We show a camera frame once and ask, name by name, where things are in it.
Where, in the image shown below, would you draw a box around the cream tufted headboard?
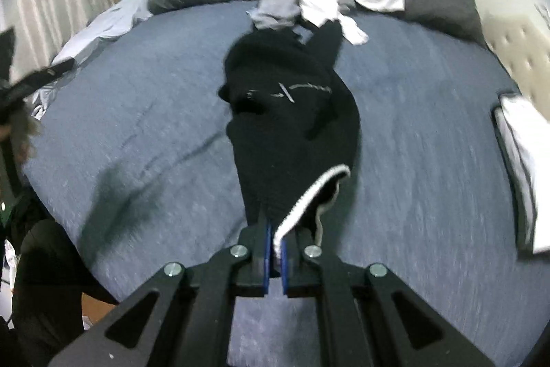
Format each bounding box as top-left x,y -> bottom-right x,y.
475,0 -> 550,118

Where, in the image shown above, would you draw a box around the black sweater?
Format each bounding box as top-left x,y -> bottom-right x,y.
217,21 -> 362,260

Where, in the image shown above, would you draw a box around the folded white and black garment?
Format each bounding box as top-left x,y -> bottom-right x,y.
492,92 -> 550,256

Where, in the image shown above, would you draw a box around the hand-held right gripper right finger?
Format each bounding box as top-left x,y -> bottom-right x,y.
277,227 -> 495,367

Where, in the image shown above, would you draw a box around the person's black pants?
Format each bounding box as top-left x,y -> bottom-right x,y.
11,218 -> 119,367

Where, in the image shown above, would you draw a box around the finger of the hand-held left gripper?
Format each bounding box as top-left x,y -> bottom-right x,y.
9,60 -> 80,101

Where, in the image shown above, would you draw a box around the blue patterned bed cover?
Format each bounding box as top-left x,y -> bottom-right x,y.
21,0 -> 550,367

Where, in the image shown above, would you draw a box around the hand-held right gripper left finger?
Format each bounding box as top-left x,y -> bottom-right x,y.
47,218 -> 272,367

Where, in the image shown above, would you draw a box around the light grey crumpled sheet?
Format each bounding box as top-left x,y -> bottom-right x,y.
30,0 -> 153,120

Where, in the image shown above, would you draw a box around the grey garment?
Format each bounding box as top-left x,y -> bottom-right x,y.
249,0 -> 301,30

